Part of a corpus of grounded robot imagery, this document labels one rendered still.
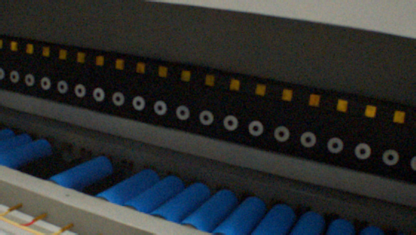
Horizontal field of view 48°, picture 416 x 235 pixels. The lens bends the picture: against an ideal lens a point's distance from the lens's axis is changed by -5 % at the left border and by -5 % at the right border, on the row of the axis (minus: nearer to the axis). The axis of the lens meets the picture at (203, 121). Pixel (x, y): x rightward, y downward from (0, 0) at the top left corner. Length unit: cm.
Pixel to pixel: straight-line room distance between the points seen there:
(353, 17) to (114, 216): 16
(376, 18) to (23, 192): 22
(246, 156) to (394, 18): 19
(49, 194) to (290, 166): 17
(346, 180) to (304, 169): 3
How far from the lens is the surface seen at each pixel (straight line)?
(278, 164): 37
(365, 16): 23
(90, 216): 29
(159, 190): 33
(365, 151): 36
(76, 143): 43
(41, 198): 31
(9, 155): 39
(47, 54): 47
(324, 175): 37
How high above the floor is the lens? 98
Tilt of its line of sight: 5 degrees up
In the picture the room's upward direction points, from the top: 14 degrees clockwise
